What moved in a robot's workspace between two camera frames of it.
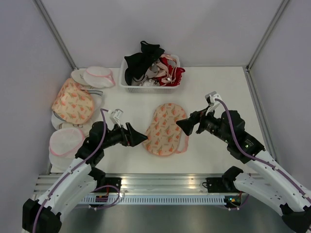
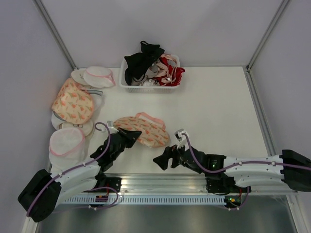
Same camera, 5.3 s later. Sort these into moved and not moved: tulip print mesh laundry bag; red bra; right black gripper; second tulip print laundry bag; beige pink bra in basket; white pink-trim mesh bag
Moved: right black gripper; tulip print mesh laundry bag
Not moved: white pink-trim mesh bag; beige pink bra in basket; second tulip print laundry bag; red bra
